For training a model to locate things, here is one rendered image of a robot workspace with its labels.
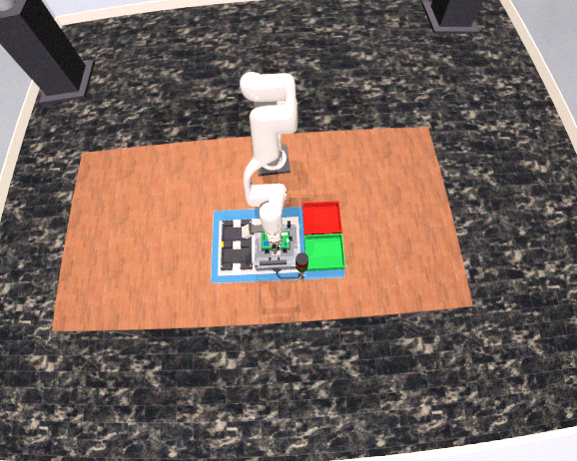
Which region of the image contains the green circuit board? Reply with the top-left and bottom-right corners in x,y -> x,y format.
262,231 -> 289,248

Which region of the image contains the red bin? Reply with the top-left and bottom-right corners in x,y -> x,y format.
302,202 -> 342,235

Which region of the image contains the green bin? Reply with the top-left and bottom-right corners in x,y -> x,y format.
304,233 -> 345,271

